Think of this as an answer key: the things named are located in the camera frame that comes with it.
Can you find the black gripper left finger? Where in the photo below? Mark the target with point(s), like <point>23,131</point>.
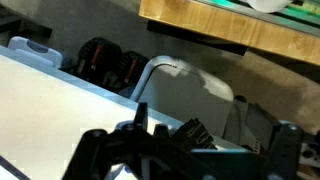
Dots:
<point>92,159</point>

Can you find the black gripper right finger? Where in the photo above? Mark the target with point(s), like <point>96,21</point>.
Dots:
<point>283,157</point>

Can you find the black glove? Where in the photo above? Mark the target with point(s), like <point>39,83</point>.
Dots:
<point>193,135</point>

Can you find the grey fan base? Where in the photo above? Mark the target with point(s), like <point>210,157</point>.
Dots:
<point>249,125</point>

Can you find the white folding table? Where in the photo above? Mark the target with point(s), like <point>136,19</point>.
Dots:
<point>44,111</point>

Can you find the black red adjustable dumbbell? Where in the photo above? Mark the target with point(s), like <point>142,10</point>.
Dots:
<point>95,58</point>

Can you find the white laundry basket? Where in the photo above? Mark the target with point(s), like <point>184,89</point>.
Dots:
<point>182,91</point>

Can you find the light blue plastic case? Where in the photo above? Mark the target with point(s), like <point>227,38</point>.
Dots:
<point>37,52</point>

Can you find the wooden workbench top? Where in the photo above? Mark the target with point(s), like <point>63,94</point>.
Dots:
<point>217,22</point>

